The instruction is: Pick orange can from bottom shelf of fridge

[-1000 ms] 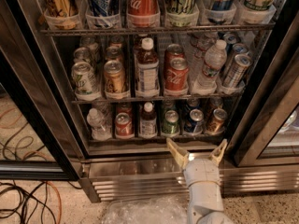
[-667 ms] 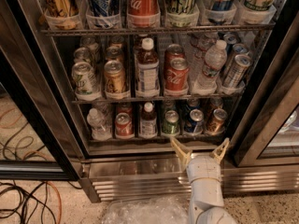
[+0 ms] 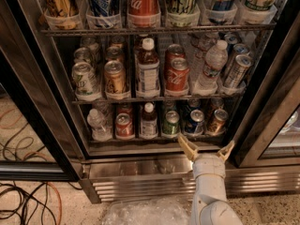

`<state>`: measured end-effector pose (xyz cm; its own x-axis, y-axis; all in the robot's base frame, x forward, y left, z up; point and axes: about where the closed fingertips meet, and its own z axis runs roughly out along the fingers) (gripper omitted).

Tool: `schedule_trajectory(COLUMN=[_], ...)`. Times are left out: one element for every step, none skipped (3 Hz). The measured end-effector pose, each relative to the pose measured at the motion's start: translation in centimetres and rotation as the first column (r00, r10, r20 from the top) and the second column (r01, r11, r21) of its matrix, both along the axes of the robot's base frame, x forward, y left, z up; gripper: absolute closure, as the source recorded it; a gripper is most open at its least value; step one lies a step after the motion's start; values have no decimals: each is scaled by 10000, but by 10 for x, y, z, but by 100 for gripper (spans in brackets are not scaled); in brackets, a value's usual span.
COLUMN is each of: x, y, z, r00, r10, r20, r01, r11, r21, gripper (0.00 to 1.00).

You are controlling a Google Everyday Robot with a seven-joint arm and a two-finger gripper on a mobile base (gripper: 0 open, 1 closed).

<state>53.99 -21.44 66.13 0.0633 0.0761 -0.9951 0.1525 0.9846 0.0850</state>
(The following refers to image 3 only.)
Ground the blue can shelf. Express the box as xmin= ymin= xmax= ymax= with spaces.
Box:
xmin=88 ymin=0 xmax=120 ymax=28
xmin=185 ymin=110 xmax=204 ymax=135
xmin=184 ymin=98 xmax=201 ymax=114

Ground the silver slim can middle front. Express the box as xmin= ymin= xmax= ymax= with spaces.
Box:
xmin=223 ymin=54 xmax=252 ymax=88

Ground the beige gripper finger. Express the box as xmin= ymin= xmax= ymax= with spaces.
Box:
xmin=217 ymin=140 xmax=235 ymax=162
xmin=177 ymin=133 xmax=199 ymax=161

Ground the top wire shelf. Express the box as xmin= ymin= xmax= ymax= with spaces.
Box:
xmin=40 ymin=22 xmax=277 ymax=37

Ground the tea bottle bottom shelf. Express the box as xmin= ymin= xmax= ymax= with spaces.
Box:
xmin=140 ymin=102 xmax=158 ymax=139

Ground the red cola can middle rear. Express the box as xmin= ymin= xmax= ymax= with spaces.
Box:
xmin=165 ymin=44 xmax=186 ymax=63

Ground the bottom wire shelf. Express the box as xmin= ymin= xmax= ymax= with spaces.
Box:
xmin=89 ymin=134 xmax=224 ymax=143

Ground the right glass fridge door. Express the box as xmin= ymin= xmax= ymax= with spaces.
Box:
xmin=226 ymin=13 xmax=300 ymax=170

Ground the orange can middle front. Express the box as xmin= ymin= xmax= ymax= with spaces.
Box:
xmin=104 ymin=60 xmax=129 ymax=99

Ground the red cola can bottom front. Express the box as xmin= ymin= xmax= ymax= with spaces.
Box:
xmin=115 ymin=113 xmax=134 ymax=140

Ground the tea bottle shelf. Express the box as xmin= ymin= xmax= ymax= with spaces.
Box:
xmin=136 ymin=37 xmax=160 ymax=98
xmin=140 ymin=102 xmax=158 ymax=139

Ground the orange can middle rear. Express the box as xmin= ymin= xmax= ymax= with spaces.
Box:
xmin=110 ymin=36 xmax=127 ymax=49

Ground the green can bottom shelf rear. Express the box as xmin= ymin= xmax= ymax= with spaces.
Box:
xmin=162 ymin=100 xmax=176 ymax=113

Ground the blue can top shelf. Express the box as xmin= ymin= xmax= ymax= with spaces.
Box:
xmin=88 ymin=0 xmax=120 ymax=28

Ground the water bottle middle shelf front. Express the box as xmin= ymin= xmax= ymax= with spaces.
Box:
xmin=195 ymin=40 xmax=228 ymax=95

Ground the white green can middle front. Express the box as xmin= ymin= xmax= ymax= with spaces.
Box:
xmin=72 ymin=62 xmax=101 ymax=101

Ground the orange floor cable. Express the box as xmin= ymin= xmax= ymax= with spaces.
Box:
xmin=45 ymin=181 xmax=64 ymax=225

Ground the blue can bottom shelf front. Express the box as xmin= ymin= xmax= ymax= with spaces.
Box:
xmin=185 ymin=110 xmax=204 ymax=135

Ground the blue can bottom shelf rear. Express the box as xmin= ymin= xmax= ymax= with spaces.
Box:
xmin=184 ymin=98 xmax=201 ymax=114

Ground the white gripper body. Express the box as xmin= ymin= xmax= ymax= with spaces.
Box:
xmin=192 ymin=154 xmax=225 ymax=178

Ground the water bottle bottom shelf front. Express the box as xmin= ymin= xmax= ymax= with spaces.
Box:
xmin=87 ymin=109 xmax=113 ymax=142

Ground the white green can top right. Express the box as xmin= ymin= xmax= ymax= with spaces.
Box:
xmin=239 ymin=0 xmax=276 ymax=24

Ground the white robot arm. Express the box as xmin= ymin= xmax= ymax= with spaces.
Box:
xmin=177 ymin=133 xmax=243 ymax=225

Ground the middle wire shelf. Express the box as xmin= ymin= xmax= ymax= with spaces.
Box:
xmin=71 ymin=93 xmax=244 ymax=105

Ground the tea bottle middle shelf front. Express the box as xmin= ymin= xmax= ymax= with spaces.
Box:
xmin=136 ymin=37 xmax=160 ymax=98

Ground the orange can bottom shelf rear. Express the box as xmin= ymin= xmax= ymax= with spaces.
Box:
xmin=208 ymin=97 xmax=224 ymax=113

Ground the orange can bottom shelf front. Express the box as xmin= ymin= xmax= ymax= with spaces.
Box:
xmin=206 ymin=109 xmax=229 ymax=135

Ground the wire shelf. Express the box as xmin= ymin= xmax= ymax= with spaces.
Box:
xmin=71 ymin=93 xmax=244 ymax=105
xmin=40 ymin=22 xmax=277 ymax=37
xmin=89 ymin=134 xmax=224 ymax=143

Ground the water bottle middle shelf rear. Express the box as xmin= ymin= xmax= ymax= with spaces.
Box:
xmin=187 ymin=33 xmax=218 ymax=77

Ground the red cola can bottom rear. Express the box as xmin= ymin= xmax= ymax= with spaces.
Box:
xmin=116 ymin=103 xmax=133 ymax=116

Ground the silver slim can middle rear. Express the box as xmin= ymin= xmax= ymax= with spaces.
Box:
xmin=224 ymin=33 xmax=240 ymax=47

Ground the white green can middle rear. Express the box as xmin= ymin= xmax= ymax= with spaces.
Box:
xmin=81 ymin=36 xmax=100 ymax=62

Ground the steel fridge base grille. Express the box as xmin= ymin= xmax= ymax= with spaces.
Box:
xmin=80 ymin=155 xmax=300 ymax=203

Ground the water bottle shelf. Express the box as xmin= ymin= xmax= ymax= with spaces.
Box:
xmin=195 ymin=40 xmax=228 ymax=95
xmin=87 ymin=109 xmax=113 ymax=142
xmin=187 ymin=33 xmax=218 ymax=77
xmin=92 ymin=101 xmax=113 ymax=118

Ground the water bottle bottom shelf rear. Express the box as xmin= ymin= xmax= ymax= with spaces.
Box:
xmin=92 ymin=101 xmax=113 ymax=118

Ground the green can bottom shelf front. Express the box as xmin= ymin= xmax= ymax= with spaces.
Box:
xmin=162 ymin=111 xmax=179 ymax=137

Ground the green white can top shelf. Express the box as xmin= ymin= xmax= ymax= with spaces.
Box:
xmin=166 ymin=0 xmax=196 ymax=27

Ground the red cola can middle front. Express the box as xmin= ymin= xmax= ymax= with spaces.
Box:
xmin=166 ymin=57 xmax=189 ymax=92

